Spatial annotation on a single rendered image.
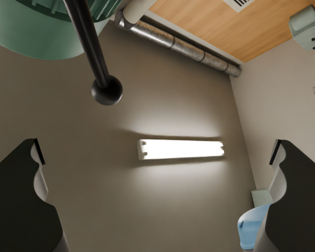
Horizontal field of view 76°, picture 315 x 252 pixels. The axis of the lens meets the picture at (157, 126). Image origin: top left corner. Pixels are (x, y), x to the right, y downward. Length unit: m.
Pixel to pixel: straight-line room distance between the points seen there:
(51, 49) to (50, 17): 0.05
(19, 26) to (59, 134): 1.32
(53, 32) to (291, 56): 3.22
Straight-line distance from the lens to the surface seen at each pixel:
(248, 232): 0.40
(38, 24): 0.26
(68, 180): 1.53
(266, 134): 3.25
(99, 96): 0.23
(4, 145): 1.50
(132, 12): 2.04
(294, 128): 3.15
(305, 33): 2.40
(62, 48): 0.29
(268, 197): 3.02
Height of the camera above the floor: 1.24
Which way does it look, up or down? 47 degrees up
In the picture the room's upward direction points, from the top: 114 degrees counter-clockwise
